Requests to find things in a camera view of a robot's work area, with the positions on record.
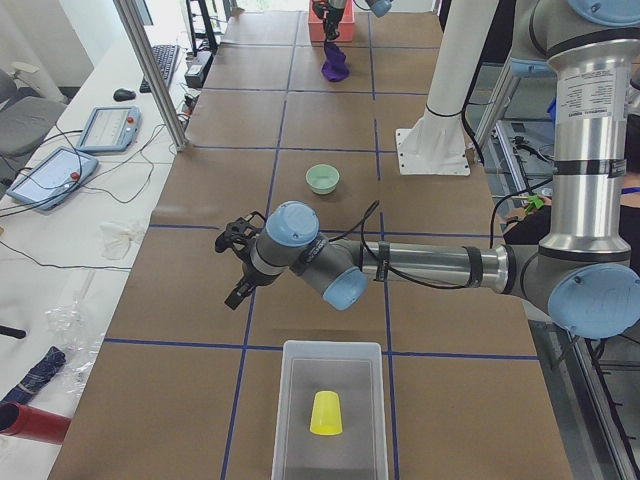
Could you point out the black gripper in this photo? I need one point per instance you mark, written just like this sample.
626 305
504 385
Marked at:
331 21
249 276

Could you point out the purple cloth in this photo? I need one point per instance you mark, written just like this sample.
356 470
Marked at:
334 68

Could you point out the mint green bowl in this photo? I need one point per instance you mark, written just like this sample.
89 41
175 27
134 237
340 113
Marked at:
322 179

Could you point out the yellow plastic cup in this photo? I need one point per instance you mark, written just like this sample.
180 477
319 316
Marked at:
326 416

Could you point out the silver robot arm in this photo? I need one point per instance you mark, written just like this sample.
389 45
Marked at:
378 7
580 273

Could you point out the black computer box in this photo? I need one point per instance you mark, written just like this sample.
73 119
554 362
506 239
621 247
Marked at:
198 69

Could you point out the translucent plastic storage box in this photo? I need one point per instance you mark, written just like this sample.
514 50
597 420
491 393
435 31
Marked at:
354 371

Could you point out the pink plastic bin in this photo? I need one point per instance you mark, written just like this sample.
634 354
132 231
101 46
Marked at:
345 29

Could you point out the white crumpled cloth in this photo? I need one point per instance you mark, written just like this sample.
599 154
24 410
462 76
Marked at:
117 238

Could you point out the black keyboard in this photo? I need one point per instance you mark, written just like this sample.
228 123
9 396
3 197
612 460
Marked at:
166 57

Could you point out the folded dark blue umbrella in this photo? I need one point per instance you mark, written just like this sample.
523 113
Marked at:
36 378

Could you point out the far blue teach pendant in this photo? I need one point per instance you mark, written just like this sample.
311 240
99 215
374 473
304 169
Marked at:
110 130

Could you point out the blue teach pendant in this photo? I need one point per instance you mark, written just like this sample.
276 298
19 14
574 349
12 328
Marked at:
110 130
49 183

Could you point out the near blue teach pendant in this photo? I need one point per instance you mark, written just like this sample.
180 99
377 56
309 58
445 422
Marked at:
49 183

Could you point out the black computer mouse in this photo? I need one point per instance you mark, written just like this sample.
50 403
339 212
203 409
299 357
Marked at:
122 95

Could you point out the red cylinder bottle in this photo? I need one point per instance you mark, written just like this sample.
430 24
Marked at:
26 422

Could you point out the seated person black shirt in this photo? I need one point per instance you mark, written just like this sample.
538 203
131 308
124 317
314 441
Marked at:
599 214

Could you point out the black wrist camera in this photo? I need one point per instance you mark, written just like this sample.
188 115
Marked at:
240 234

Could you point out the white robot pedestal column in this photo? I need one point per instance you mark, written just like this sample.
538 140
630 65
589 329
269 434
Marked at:
436 144

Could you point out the aluminium frame post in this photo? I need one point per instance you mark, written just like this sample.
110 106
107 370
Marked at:
134 28

